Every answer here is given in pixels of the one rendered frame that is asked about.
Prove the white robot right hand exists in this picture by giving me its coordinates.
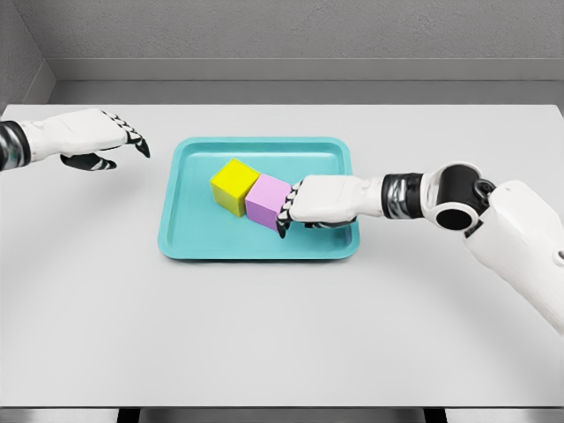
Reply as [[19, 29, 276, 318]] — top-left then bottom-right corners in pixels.
[[275, 174, 363, 240]]

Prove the pink cube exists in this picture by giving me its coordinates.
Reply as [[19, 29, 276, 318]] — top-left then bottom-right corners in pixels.
[[244, 173, 293, 233]]

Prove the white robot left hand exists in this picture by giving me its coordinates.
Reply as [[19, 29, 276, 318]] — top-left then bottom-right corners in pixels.
[[51, 108, 152, 172]]

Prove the teal plastic tray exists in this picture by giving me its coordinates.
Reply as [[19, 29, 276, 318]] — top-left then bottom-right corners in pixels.
[[157, 136, 362, 263]]

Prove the yellow cube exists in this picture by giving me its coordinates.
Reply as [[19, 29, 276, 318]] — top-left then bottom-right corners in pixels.
[[209, 158, 262, 219]]

